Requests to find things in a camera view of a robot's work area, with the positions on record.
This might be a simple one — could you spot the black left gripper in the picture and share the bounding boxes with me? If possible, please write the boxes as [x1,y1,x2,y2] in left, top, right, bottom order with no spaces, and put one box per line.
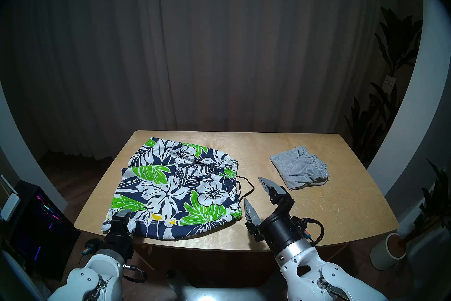
[104,209,135,264]

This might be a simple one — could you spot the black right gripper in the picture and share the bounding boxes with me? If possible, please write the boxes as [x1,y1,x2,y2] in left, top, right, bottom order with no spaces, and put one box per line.
[244,177,311,257]

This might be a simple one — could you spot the grey jersey shorts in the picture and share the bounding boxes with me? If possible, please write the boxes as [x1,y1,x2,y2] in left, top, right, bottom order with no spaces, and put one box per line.
[270,146,330,191]

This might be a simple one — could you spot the navy green floral shorts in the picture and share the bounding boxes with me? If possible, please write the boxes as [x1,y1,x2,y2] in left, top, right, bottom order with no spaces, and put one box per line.
[101,137,255,240]

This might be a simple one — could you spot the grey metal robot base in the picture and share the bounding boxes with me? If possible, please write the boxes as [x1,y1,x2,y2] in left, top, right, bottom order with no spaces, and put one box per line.
[166,270,289,301]

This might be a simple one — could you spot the black computer tower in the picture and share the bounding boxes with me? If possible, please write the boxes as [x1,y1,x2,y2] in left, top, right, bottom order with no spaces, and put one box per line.
[4,180,81,281]

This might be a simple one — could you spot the white router box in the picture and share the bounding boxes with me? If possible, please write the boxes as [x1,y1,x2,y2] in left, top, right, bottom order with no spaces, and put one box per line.
[0,175,21,221]

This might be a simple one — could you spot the white cylindrical plant pot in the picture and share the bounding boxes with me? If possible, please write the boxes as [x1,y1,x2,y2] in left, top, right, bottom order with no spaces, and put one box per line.
[370,232,406,271]

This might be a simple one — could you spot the beige pleated curtain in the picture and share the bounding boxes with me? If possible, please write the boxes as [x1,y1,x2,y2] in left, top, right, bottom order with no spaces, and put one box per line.
[11,0,406,160]

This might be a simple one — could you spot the small dark leafy plant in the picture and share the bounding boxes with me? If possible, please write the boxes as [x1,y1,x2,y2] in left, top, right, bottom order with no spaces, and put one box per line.
[405,157,451,244]

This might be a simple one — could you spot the tall dark leafy plant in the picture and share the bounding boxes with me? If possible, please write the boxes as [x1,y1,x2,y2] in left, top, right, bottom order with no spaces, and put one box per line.
[344,7,423,167]

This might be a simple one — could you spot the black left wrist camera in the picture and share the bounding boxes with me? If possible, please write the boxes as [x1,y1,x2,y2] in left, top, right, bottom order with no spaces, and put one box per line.
[81,238,103,257]

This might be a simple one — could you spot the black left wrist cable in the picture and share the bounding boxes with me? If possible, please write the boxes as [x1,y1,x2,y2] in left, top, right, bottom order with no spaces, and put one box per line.
[123,263,148,284]

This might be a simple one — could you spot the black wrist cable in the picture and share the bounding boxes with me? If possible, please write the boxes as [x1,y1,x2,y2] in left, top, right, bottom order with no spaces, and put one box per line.
[299,218,324,247]
[123,263,148,284]

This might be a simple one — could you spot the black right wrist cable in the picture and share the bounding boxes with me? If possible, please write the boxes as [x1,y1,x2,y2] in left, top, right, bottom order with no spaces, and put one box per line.
[299,218,324,247]

